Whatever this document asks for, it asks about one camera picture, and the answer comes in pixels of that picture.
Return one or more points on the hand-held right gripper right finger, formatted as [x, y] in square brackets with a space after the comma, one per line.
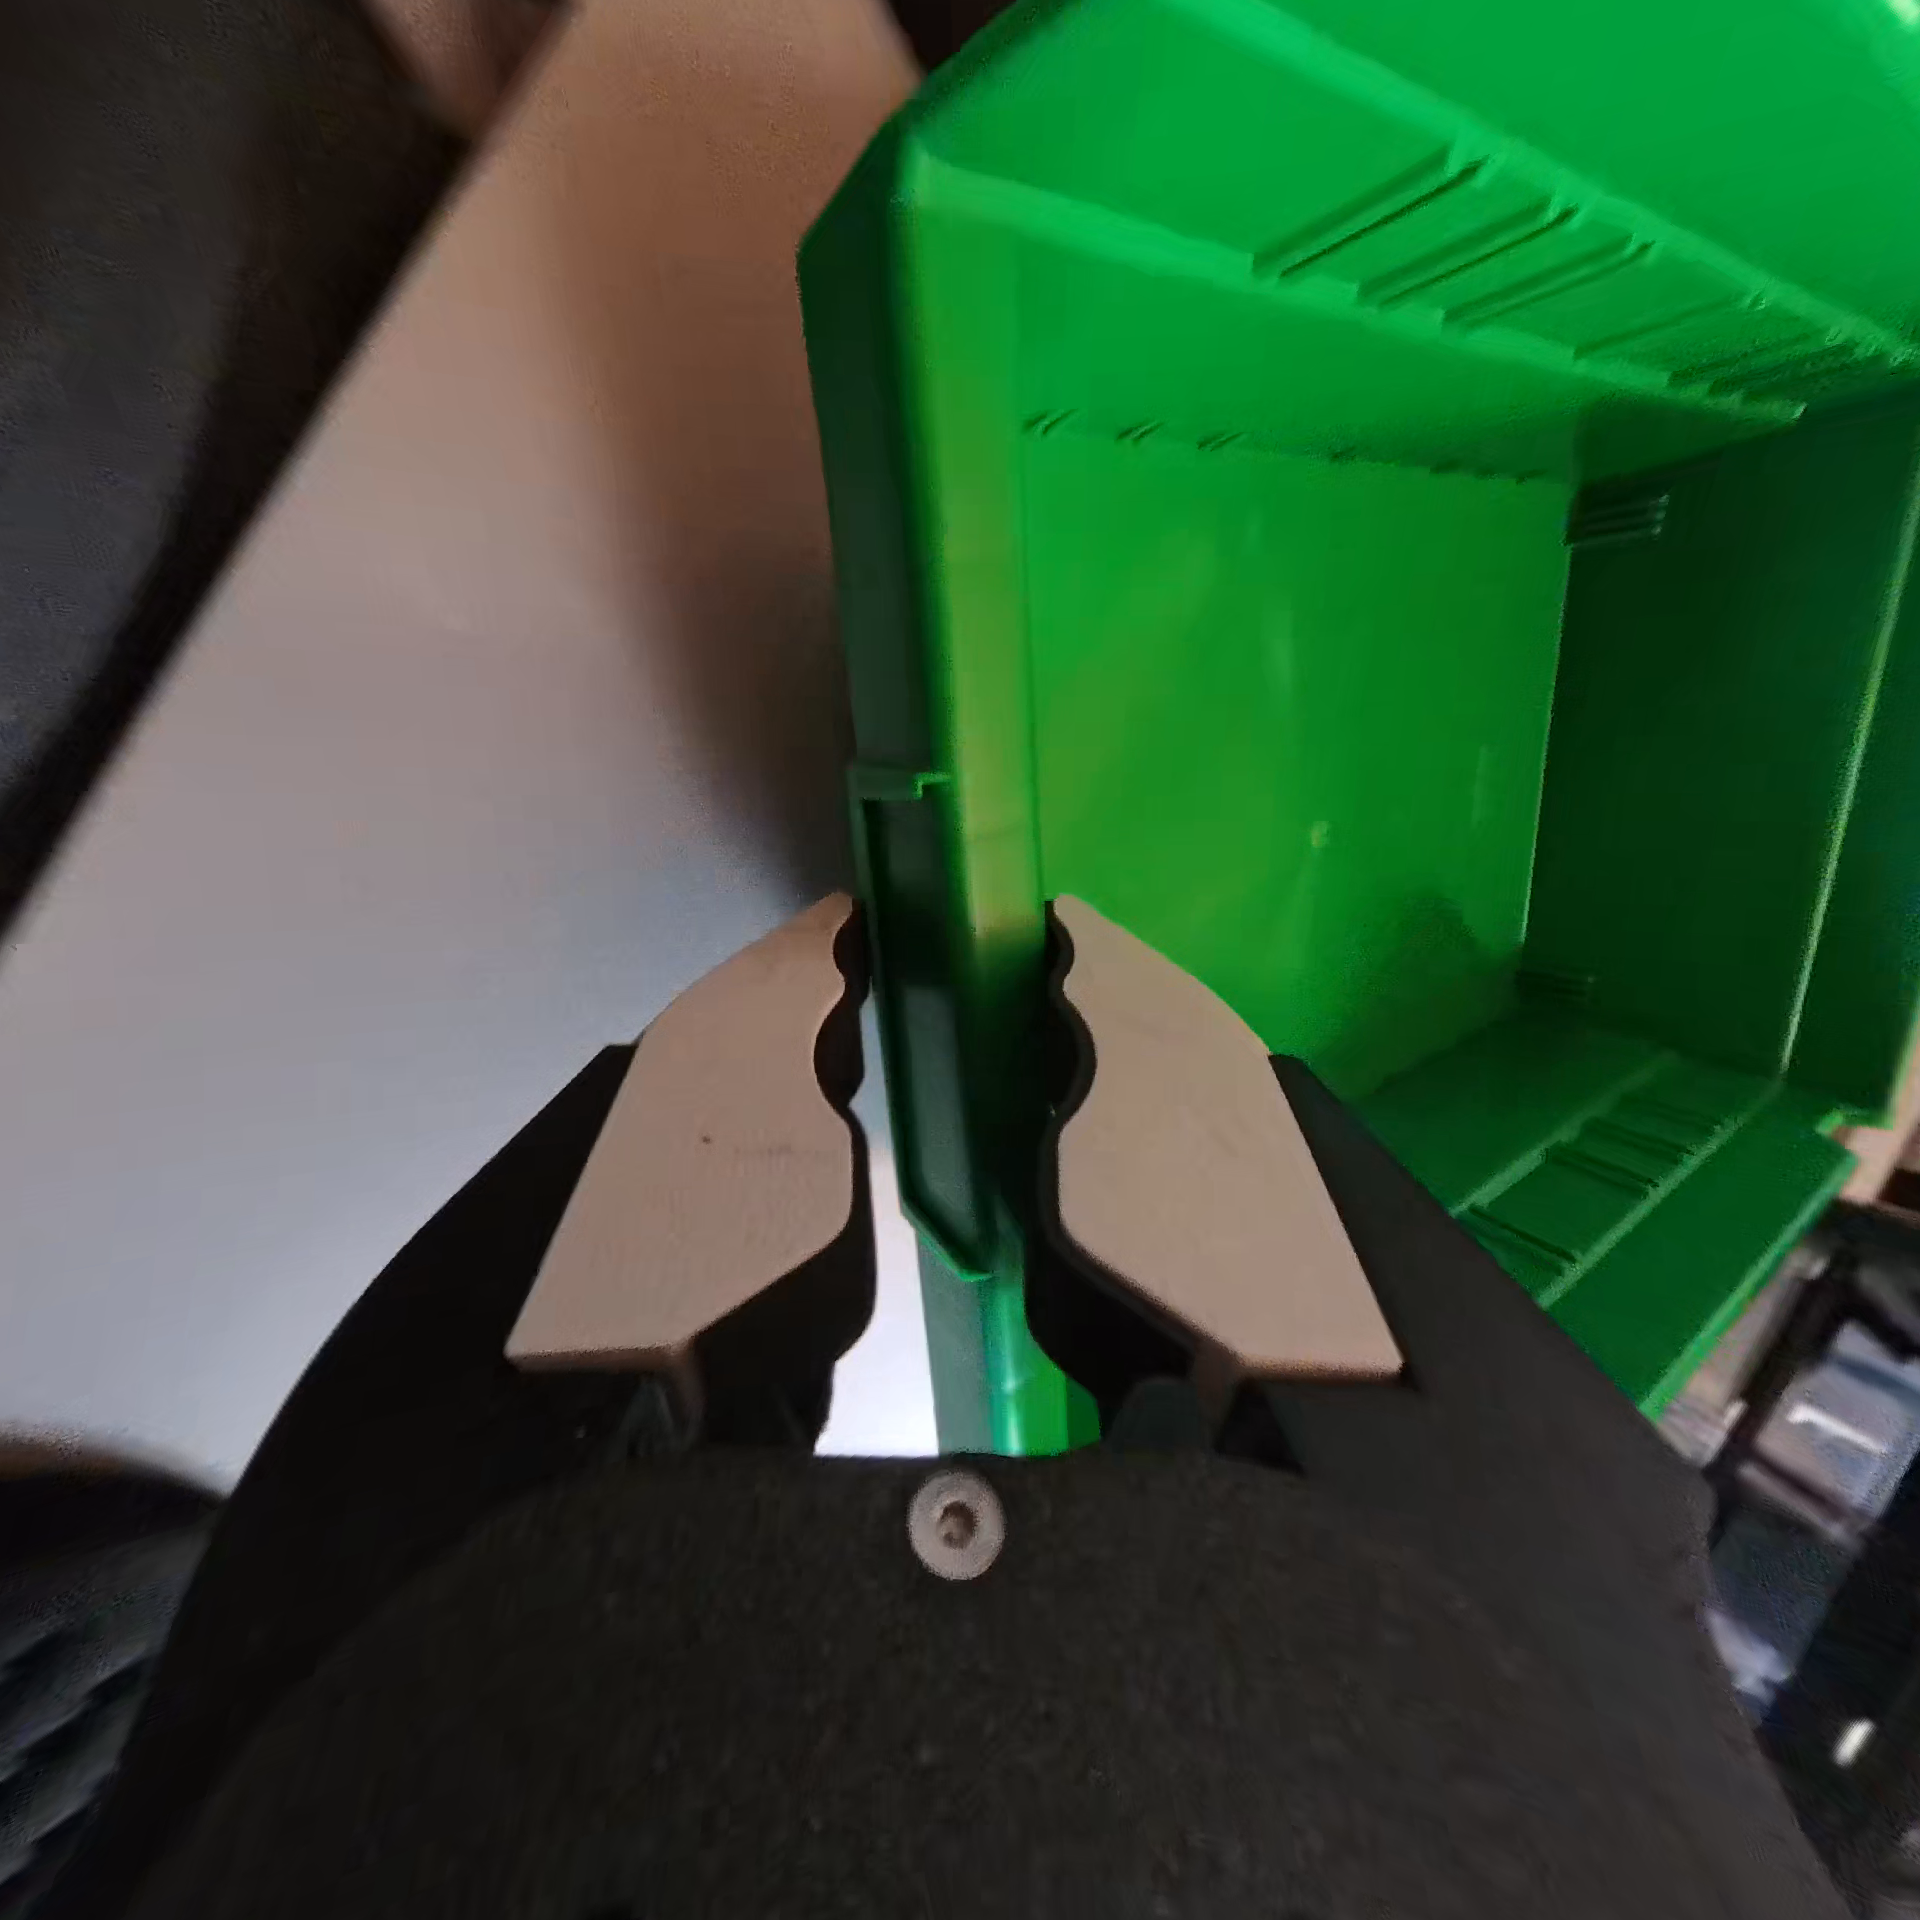
[1198, 1177]

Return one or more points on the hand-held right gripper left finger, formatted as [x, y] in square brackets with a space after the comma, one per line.
[707, 1177]

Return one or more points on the green plastic bin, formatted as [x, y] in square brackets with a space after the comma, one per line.
[1273, 674]

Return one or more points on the pale desk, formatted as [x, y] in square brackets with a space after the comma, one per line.
[446, 751]

